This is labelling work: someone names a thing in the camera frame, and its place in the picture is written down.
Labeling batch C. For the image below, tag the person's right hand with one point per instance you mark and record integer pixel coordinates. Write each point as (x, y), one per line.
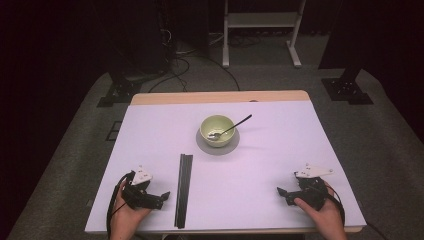
(325, 216)

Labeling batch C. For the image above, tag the white metal stand frame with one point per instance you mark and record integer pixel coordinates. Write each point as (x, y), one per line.
(263, 20)

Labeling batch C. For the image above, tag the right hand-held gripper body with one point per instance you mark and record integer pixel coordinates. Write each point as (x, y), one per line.
(311, 195)

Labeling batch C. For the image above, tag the wooden table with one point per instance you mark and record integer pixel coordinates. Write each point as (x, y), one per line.
(200, 97)

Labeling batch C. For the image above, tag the pale green bowl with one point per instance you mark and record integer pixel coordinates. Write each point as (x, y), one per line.
(220, 141)

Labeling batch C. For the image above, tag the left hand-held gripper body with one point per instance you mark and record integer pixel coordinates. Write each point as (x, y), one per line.
(136, 195)

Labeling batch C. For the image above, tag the grey round coaster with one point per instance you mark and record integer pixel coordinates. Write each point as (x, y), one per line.
(201, 146)

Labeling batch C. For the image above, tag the person's left hand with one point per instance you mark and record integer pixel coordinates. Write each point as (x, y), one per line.
(128, 218)

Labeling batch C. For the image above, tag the black stand base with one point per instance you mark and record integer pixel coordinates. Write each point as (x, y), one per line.
(116, 95)
(346, 88)

